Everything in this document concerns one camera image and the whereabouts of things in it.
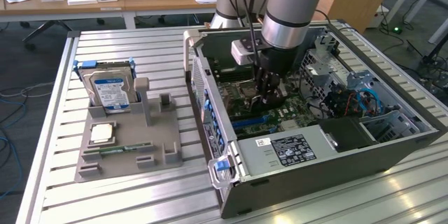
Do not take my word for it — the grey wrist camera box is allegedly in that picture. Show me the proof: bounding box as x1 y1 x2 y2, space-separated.
230 39 261 65

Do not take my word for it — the black plastic air shroud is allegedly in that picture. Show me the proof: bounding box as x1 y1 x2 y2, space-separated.
315 118 378 153

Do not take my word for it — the open grey PC case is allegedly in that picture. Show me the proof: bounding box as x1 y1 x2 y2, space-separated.
183 23 448 219

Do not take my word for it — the hard disk in blue caddy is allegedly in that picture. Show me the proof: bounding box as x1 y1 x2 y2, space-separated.
71 57 137 116

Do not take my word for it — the blue wire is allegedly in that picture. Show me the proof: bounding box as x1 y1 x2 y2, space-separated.
358 87 385 116

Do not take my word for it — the black fan assembly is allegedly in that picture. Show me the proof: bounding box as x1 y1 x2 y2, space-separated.
321 90 362 119

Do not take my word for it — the long blue expansion slot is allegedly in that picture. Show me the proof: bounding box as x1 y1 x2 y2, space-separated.
230 116 266 130

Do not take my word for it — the green motherboard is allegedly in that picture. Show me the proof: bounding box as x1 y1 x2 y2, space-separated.
205 58 318 141

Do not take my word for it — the graphics card with black fan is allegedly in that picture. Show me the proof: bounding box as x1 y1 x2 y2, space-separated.
243 94 286 116

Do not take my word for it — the perforated metal drive cage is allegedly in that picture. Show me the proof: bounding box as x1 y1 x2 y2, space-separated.
301 34 373 104

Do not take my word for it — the silver metal disk bay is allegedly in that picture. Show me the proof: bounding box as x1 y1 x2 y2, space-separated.
358 109 422 143

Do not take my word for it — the silver CPU chip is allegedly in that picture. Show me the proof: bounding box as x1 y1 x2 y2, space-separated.
89 124 114 142

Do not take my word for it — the grey parts rack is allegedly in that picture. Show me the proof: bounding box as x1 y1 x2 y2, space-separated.
73 77 185 184

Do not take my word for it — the white box with red button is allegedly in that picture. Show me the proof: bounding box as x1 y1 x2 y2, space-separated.
370 3 389 29

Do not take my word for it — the green RAM stick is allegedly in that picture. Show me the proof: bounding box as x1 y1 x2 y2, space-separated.
86 142 153 155

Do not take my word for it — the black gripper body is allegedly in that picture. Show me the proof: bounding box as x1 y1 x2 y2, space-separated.
258 46 298 78

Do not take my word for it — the white table leg frame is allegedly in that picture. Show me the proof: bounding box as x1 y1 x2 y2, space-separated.
382 0 448 45

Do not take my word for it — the grey power supply unit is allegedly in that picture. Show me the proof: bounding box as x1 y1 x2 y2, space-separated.
229 125 338 179

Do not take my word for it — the CPU socket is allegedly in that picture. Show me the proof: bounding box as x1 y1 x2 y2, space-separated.
237 81 261 99

